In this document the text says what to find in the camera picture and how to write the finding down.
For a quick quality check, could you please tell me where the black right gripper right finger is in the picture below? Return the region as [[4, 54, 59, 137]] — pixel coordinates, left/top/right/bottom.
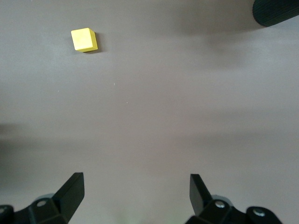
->
[[184, 174, 285, 224]]

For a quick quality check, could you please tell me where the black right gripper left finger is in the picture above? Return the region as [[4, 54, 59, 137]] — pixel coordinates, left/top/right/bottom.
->
[[0, 172, 85, 224]]

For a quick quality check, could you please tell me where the yellow wooden block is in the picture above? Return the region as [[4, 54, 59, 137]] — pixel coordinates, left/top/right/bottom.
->
[[71, 27, 99, 53]]

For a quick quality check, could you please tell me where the black padded cylinder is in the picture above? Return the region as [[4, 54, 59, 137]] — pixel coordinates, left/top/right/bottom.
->
[[252, 0, 299, 28]]

